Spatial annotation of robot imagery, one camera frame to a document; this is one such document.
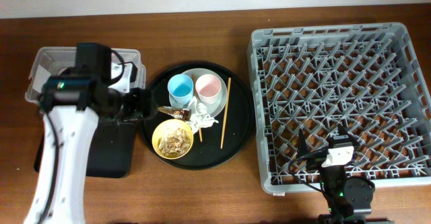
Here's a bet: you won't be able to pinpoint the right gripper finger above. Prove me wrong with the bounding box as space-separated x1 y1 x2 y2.
336 124 359 147
297 130 309 157

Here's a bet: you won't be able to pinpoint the yellow bowl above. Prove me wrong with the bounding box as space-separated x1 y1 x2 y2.
152 119 194 160

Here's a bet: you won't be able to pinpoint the gold brown snack wrapper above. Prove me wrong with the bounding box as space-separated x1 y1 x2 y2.
158 106 191 121

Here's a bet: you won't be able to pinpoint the food scraps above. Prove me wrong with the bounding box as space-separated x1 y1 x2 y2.
158 128 191 157

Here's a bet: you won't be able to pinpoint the white tissue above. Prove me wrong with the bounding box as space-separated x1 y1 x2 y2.
186 97 218 133

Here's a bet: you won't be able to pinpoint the wooden chopstick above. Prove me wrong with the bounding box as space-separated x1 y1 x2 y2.
220 77 232 149
191 74 203 142

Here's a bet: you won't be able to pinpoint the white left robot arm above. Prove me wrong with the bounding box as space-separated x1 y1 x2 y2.
24 76 156 223

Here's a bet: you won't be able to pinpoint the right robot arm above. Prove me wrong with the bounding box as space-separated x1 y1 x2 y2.
296 124 375 224

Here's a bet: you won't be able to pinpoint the clear plastic waste bin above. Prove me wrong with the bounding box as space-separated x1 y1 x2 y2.
25 47 145 118

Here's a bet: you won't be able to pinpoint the grey dishwasher rack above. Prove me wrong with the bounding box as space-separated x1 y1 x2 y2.
247 22 430 196

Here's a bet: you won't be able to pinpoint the blue cup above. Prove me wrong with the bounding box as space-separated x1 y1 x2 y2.
168 74 194 105

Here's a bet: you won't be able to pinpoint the black rectangular tray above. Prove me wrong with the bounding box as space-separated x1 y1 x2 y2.
33 121 137 179

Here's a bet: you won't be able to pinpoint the round black serving tray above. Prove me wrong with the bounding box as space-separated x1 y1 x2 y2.
150 61 255 170

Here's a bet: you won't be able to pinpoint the pink cup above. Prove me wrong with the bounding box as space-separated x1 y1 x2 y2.
195 74 222 104

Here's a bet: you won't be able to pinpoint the grey plate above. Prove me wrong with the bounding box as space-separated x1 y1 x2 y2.
169 68 227 117

